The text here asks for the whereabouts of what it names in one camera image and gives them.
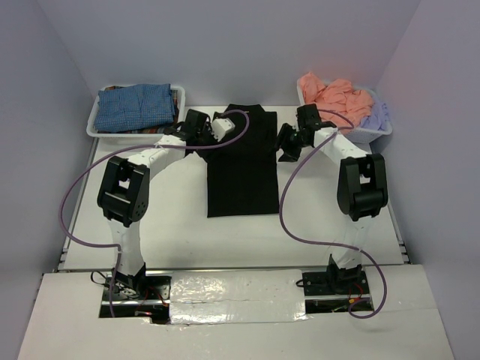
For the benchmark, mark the right white plastic basket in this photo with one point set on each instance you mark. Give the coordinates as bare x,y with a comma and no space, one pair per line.
366,136

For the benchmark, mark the lavender shirt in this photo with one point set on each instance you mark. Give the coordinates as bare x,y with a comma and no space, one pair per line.
379,118

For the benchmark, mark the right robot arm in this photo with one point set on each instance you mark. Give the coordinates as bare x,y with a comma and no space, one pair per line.
362,190

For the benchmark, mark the black long sleeve shirt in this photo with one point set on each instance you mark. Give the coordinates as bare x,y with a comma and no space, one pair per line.
242,177

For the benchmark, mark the silver foil tape cover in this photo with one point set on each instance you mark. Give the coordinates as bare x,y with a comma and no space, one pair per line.
221,297

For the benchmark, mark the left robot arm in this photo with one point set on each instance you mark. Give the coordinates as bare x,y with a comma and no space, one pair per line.
124,191

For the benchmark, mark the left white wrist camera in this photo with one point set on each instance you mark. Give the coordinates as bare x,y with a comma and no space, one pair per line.
221,127

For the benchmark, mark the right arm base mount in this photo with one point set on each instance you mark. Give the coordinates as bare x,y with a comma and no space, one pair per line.
334,290

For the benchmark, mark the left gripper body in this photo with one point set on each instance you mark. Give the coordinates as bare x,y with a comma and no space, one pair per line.
206,136

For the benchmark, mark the blue checkered folded shirt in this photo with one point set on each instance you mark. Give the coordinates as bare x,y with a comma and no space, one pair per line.
131,108

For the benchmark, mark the orange pink shirt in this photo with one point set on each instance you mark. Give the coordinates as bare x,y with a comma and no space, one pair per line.
339,96

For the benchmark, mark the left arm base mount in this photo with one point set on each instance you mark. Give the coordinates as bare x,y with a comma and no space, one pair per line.
153,302

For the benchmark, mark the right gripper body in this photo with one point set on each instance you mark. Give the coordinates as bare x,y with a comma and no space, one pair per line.
293,142

